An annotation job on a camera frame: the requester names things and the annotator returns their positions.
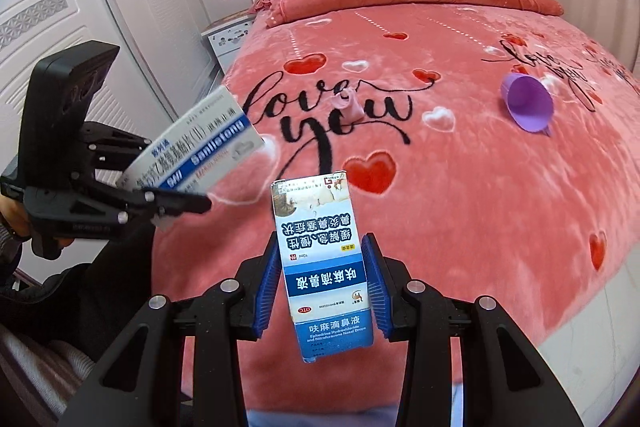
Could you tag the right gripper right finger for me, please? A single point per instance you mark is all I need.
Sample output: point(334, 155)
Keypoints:
point(506, 381)

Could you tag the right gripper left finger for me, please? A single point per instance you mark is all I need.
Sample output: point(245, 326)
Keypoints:
point(137, 382)

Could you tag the white blue medicine box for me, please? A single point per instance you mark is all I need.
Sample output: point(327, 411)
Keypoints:
point(212, 149)

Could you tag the blue white nasal drops box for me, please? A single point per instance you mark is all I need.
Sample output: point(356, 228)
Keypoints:
point(322, 264)

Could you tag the purple ribbed plastic cup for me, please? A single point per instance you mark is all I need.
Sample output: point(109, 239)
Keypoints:
point(528, 102)

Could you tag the left forearm dark sleeve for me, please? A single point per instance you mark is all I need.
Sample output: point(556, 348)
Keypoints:
point(53, 334)

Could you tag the person's left hand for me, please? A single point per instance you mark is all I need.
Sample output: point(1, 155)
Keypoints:
point(15, 226)

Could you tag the white wardrobe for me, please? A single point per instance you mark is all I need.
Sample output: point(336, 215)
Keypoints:
point(162, 69)

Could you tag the white nightstand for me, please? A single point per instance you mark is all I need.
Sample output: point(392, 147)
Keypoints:
point(225, 36)

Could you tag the pink heart bedspread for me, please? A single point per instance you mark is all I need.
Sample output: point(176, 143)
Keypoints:
point(443, 177)

